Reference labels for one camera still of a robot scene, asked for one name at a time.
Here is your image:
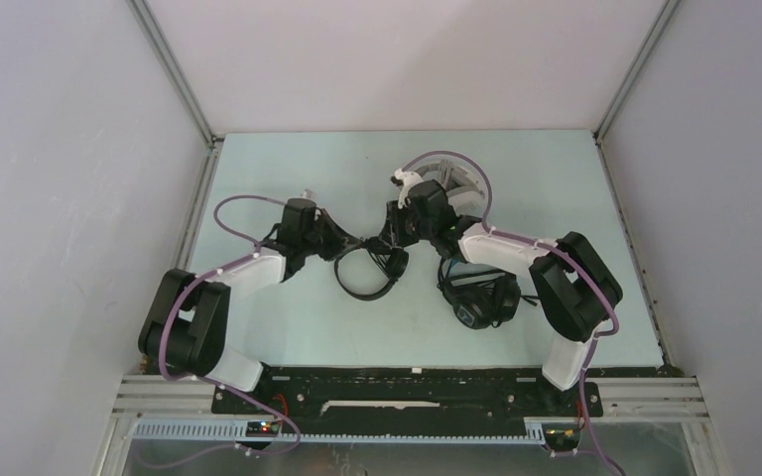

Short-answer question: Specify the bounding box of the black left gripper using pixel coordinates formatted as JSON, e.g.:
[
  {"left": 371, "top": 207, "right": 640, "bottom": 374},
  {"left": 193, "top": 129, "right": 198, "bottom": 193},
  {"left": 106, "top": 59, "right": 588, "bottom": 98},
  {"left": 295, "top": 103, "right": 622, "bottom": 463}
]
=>
[{"left": 301, "top": 209, "right": 360, "bottom": 263}]

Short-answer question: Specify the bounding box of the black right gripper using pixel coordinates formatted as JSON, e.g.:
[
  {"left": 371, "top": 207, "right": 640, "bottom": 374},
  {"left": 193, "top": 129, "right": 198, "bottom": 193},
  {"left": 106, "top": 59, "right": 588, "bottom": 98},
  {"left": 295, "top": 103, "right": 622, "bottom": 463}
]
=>
[{"left": 379, "top": 197, "right": 436, "bottom": 248}]

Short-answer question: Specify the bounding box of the small black on-ear headphones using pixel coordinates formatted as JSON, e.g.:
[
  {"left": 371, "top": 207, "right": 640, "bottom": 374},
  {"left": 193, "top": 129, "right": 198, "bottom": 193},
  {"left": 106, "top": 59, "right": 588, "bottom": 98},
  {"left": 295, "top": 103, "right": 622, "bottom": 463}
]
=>
[{"left": 333, "top": 240, "right": 410, "bottom": 301}]

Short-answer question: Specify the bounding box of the white grey gaming headset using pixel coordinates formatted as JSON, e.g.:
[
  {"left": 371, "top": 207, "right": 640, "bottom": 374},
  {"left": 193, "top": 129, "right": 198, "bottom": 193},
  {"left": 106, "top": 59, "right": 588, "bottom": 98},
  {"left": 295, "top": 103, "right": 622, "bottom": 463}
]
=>
[{"left": 414, "top": 159, "right": 487, "bottom": 216}]

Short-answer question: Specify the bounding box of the black blue gaming headset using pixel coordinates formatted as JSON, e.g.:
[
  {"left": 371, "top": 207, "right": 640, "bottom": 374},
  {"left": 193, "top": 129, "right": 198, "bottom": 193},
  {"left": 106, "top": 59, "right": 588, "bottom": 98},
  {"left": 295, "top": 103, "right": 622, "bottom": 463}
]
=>
[{"left": 437, "top": 259, "right": 540, "bottom": 330}]

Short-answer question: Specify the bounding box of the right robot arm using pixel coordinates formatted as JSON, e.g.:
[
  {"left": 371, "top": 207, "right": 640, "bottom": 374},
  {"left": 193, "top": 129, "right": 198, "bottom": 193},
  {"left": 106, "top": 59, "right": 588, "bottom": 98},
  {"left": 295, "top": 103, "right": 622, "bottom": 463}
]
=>
[{"left": 380, "top": 173, "right": 623, "bottom": 415}]

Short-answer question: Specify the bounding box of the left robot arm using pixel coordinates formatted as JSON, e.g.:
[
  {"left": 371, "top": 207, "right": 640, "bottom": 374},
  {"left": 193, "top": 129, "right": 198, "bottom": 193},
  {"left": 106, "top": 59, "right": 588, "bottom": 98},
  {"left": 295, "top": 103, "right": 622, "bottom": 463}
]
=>
[{"left": 137, "top": 197, "right": 360, "bottom": 414}]

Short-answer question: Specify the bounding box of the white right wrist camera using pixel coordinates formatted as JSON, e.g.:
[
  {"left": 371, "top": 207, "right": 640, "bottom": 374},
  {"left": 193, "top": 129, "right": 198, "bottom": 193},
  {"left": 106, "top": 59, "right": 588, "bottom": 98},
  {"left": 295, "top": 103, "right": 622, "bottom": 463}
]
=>
[{"left": 390, "top": 169, "right": 424, "bottom": 209}]

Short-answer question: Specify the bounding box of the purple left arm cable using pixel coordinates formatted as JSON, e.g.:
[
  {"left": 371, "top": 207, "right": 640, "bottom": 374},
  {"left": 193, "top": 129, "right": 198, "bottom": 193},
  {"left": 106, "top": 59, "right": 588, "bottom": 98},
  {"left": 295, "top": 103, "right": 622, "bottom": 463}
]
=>
[{"left": 157, "top": 194, "right": 304, "bottom": 458}]

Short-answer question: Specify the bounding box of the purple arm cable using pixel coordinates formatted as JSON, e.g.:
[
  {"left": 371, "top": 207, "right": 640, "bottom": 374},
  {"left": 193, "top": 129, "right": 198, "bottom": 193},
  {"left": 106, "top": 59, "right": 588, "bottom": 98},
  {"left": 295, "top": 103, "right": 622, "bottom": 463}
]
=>
[
  {"left": 399, "top": 149, "right": 625, "bottom": 474},
  {"left": 157, "top": 194, "right": 304, "bottom": 458}
]

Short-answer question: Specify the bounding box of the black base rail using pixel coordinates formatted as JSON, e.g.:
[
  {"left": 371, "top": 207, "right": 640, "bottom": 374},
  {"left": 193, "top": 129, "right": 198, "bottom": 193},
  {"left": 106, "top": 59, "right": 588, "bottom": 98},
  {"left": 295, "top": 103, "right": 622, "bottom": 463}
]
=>
[{"left": 209, "top": 366, "right": 625, "bottom": 440}]

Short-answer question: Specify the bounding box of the aluminium corner frame post left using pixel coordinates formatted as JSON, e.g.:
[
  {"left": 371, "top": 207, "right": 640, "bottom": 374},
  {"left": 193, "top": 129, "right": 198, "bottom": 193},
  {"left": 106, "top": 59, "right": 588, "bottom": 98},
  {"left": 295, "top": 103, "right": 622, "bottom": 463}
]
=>
[{"left": 125, "top": 0, "right": 224, "bottom": 149}]

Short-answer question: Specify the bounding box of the aluminium corner frame post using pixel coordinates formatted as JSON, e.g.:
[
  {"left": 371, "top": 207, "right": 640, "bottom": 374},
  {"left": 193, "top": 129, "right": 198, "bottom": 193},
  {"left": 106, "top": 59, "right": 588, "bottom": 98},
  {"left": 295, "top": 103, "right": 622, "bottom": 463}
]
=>
[
  {"left": 593, "top": 0, "right": 683, "bottom": 147},
  {"left": 125, "top": 0, "right": 224, "bottom": 149}
]

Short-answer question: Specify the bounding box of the aluminium corner frame post right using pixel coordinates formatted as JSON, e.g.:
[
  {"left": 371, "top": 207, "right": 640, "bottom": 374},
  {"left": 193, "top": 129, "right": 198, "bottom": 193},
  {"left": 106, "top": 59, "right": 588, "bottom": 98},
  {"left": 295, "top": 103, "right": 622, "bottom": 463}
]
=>
[{"left": 593, "top": 0, "right": 683, "bottom": 147}]

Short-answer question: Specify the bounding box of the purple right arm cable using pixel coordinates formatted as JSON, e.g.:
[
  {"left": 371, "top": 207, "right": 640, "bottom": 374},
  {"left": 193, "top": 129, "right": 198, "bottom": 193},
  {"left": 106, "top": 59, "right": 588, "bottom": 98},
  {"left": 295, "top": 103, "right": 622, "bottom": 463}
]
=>
[{"left": 399, "top": 149, "right": 625, "bottom": 474}]

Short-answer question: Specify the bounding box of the white slotted cable duct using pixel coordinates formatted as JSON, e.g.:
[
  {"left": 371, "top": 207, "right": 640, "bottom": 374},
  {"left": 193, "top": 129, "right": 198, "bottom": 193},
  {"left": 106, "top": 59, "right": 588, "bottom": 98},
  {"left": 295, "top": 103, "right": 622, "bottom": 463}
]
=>
[{"left": 131, "top": 418, "right": 545, "bottom": 445}]

